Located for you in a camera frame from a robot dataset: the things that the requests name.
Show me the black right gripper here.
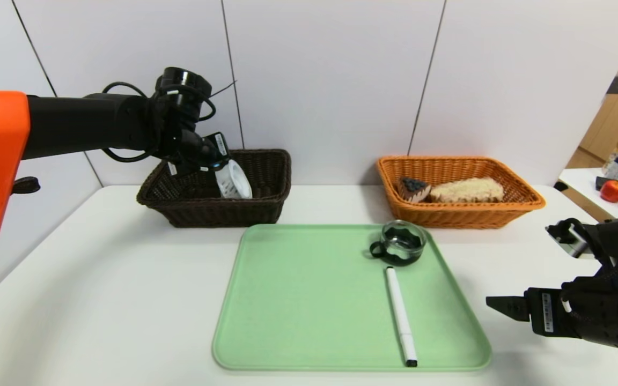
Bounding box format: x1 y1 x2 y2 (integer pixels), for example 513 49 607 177
485 281 618 346

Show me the dark brown wicker basket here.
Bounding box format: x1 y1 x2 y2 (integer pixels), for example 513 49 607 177
137 150 292 228

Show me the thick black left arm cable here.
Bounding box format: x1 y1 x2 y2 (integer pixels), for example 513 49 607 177
101 81 151 163

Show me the orange wicker basket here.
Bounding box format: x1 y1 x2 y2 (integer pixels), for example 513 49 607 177
376 156 546 230

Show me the thin black left wrist cable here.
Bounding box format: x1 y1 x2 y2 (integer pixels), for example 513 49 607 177
196 80 237 123

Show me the glass cup with black handle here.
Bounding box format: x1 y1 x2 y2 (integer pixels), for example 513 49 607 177
369 220 426 267

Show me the white side table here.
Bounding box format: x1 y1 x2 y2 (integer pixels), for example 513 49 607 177
558 168 618 221

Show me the wooden cabinet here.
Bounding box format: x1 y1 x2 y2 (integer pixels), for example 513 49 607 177
564 5 618 170

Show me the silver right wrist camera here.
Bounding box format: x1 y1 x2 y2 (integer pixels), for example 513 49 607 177
545 218 595 259

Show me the swirled brown bread loaf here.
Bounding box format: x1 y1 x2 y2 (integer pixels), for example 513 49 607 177
430 177 504 203

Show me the white tape roll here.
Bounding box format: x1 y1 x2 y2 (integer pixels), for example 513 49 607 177
215 159 253 200

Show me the white marker pen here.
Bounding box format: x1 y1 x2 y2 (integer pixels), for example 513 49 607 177
385 267 418 367

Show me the chocolate blueberry cake slice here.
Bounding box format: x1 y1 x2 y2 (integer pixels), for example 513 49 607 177
398 177 432 203

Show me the light green plastic tray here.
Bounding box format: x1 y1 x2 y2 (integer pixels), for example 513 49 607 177
212 224 491 372

